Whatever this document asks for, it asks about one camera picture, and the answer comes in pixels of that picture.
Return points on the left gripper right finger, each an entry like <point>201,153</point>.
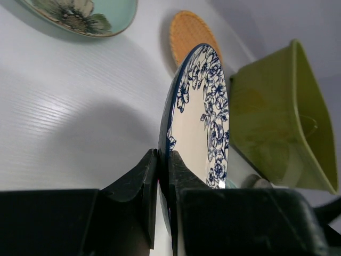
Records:
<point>179,178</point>

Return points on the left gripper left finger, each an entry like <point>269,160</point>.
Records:
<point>129,207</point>

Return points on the blue floral rim plate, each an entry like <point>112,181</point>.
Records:
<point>195,123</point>

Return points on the red and teal plate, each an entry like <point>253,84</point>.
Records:
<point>229,184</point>

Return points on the green plastic bin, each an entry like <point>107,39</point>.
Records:
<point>280,123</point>

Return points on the grey deer plate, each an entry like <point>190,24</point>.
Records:
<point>255,181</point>

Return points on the orange woven pattern plate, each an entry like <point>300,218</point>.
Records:
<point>186,31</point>

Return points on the mint green flower plate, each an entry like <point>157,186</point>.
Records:
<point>92,18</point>

